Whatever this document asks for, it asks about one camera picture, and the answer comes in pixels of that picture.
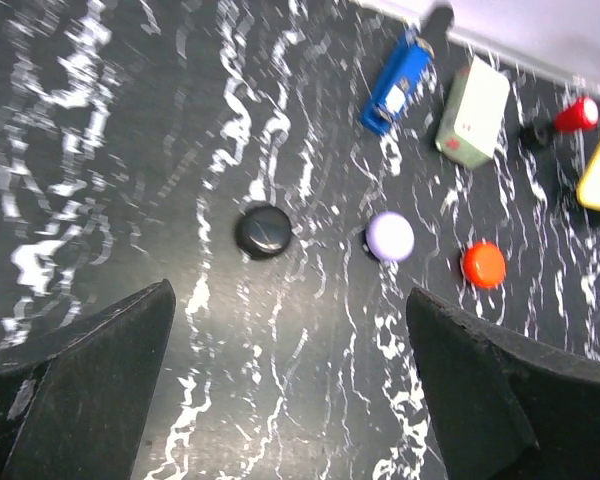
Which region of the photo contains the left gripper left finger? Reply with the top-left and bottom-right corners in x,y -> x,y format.
0,280 -> 176,479

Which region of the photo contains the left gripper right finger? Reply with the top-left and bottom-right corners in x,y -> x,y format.
406,288 -> 600,479

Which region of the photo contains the orange earbud case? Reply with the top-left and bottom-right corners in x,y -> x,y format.
461,241 -> 506,289

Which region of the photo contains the purple earbud case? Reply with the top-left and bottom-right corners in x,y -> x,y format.
365,211 -> 415,262

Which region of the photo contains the black earbud case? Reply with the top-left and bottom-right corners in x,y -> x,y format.
235,204 -> 293,260

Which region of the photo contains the white box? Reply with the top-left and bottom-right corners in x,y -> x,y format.
435,56 -> 510,169

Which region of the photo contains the red black button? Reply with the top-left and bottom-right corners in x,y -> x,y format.
519,96 -> 599,151

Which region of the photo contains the blue black tool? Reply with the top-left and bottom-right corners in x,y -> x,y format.
360,3 -> 454,136

